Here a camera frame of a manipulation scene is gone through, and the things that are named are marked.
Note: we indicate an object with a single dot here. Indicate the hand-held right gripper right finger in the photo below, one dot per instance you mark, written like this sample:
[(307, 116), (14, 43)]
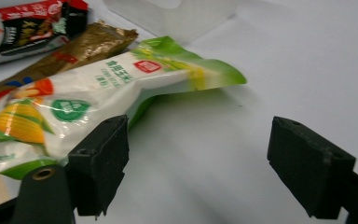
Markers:
[(310, 168)]

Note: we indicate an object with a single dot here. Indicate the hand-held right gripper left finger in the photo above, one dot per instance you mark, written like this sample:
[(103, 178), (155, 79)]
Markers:
[(99, 161)]

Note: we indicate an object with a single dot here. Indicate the white and green corn packet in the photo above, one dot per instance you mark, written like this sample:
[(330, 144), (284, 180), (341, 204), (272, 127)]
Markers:
[(105, 84)]

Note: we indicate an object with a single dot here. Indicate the gold foil packet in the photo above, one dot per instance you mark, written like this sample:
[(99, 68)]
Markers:
[(96, 43)]

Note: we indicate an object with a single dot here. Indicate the red and black food packet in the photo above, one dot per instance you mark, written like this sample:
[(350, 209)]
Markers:
[(28, 31)]

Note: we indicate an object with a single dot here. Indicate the clear plastic container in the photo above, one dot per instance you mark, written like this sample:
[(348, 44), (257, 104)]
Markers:
[(174, 18)]

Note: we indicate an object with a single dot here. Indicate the white table mat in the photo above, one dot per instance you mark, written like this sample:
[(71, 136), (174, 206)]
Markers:
[(261, 77)]

